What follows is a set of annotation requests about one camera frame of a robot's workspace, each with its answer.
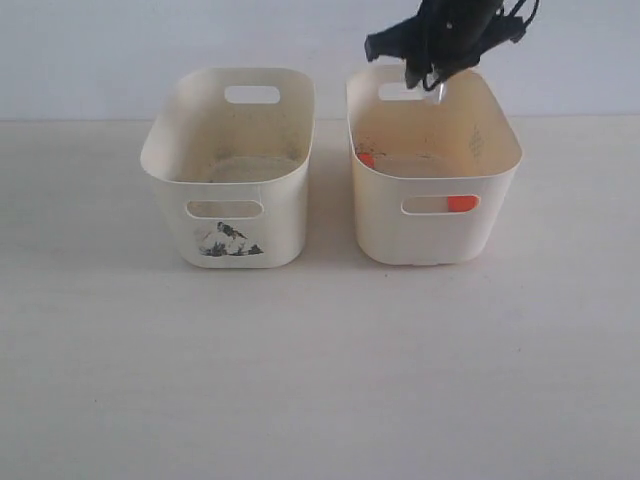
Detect orange capped marker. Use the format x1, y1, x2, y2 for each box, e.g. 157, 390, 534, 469
447, 195, 479, 213
358, 153, 375, 169

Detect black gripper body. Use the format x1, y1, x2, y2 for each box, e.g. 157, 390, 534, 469
365, 0, 530, 70

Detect blue capped marker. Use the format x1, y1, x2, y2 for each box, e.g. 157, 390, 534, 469
422, 74, 447, 105

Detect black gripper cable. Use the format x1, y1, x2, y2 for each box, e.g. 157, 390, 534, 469
494, 0, 544, 31

